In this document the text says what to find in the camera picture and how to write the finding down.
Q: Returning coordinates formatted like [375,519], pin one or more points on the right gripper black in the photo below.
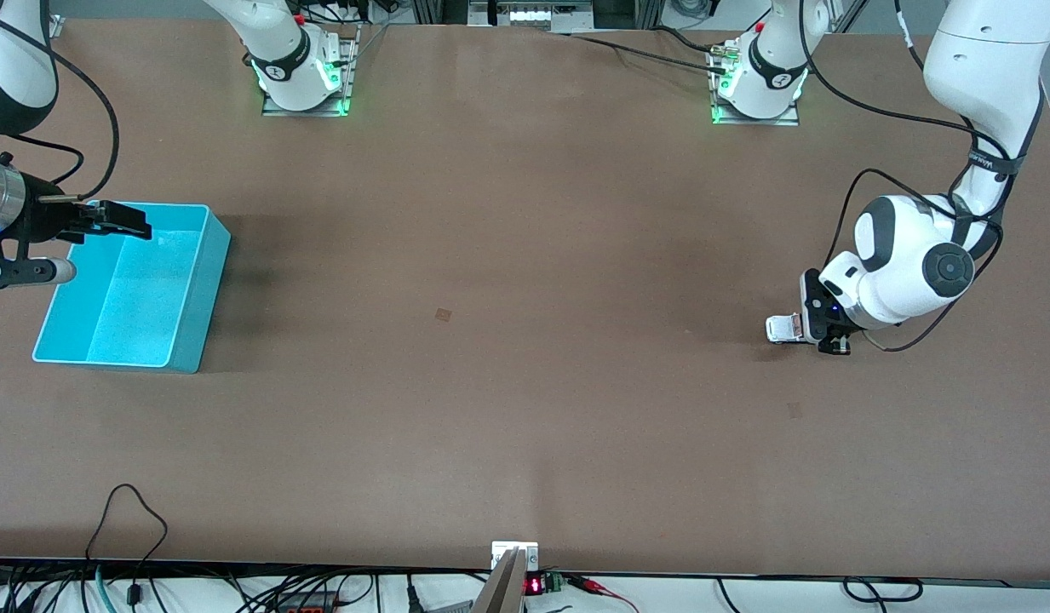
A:
[48,217]

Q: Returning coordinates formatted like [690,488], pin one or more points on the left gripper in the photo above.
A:
[823,324]

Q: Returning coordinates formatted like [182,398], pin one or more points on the white jeep toy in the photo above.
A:
[780,329]

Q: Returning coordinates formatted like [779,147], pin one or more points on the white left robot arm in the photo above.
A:
[984,51]

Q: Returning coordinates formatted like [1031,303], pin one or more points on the turquoise plastic bin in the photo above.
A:
[141,298]

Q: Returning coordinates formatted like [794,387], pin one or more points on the red digit display module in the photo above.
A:
[535,585]

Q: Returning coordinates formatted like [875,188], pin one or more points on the black power strip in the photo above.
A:
[307,603]

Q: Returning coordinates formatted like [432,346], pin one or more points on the lit control box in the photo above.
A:
[533,15]

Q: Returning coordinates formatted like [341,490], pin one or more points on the aluminium frame corner bracket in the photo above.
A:
[56,27]

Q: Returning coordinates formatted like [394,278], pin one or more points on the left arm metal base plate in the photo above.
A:
[763,122]

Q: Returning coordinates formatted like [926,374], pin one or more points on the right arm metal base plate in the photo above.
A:
[351,77]

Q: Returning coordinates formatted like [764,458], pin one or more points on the white metal bracket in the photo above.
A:
[531,555]

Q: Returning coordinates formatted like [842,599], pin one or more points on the grey camera mount bar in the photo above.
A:
[501,592]

